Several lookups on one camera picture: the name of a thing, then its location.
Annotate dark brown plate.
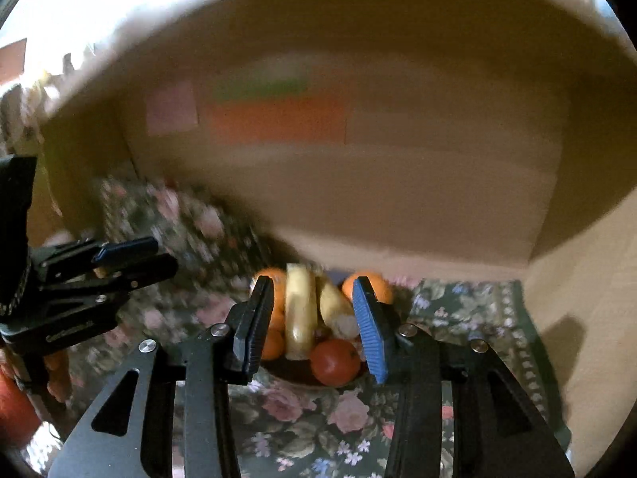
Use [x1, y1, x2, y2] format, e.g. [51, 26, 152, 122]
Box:
[259, 279, 379, 389]

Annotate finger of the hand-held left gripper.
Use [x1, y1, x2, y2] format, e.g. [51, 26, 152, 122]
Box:
[41, 254, 179, 306]
[31, 237, 159, 280]

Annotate medium orange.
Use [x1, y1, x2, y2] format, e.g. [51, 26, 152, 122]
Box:
[342, 271, 394, 306]

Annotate person's left forearm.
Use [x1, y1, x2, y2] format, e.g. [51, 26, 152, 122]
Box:
[0, 368, 43, 451]

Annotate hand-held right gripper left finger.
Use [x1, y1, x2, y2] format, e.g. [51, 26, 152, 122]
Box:
[47, 275, 276, 478]

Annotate red apple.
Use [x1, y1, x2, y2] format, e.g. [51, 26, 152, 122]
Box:
[311, 339, 361, 386]

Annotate orange sticky note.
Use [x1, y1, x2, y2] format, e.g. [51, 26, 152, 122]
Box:
[208, 97, 348, 145]

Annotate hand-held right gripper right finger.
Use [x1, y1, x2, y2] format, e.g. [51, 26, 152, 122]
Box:
[351, 276, 575, 478]

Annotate green sticky note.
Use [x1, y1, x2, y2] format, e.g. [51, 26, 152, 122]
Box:
[214, 72, 308, 100]

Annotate person's left hand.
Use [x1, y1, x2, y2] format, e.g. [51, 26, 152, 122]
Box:
[44, 351, 71, 404]

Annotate large orange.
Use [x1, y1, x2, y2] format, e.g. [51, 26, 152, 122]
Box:
[253, 267, 288, 332]

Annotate pink sticky note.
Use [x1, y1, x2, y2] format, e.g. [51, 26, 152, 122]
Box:
[146, 81, 199, 136]

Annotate small mandarin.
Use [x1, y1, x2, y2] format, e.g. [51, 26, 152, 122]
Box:
[261, 327, 285, 360]

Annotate yellow banana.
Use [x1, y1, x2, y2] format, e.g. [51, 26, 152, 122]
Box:
[318, 279, 360, 339]
[285, 264, 318, 360]

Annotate floral tablecloth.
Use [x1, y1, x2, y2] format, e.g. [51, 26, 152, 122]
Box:
[64, 174, 568, 478]

